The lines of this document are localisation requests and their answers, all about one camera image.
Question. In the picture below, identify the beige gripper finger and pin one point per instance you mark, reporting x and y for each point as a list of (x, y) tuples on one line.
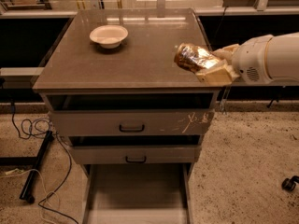
[(226, 53), (221, 74)]

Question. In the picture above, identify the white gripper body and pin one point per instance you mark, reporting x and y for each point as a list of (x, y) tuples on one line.
[(249, 61)]

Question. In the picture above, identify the crushed orange can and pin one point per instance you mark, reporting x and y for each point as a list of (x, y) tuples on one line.
[(194, 58)]

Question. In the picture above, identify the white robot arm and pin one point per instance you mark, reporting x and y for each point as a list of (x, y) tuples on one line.
[(282, 52)]

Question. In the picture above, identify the top grey drawer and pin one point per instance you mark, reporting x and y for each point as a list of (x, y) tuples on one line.
[(132, 122)]

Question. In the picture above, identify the grey drawer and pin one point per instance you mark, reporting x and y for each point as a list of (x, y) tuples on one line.
[(132, 122), (138, 194), (135, 154)]

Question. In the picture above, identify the grey drawer cabinet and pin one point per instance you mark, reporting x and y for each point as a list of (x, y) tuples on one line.
[(140, 74)]

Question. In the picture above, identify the middle grey drawer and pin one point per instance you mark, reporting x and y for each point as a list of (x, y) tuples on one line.
[(135, 154)]

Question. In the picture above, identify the bottom grey drawer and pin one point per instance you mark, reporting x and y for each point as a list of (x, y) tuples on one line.
[(138, 194)]

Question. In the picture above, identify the white paper bowl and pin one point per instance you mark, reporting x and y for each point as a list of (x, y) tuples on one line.
[(108, 36)]

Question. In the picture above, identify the black caster wheel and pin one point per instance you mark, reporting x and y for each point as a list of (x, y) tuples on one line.
[(289, 184)]

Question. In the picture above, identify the black metal stand leg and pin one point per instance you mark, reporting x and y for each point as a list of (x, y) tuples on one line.
[(34, 162)]

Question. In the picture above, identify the left grey metal rail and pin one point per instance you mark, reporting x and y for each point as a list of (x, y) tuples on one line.
[(20, 77)]

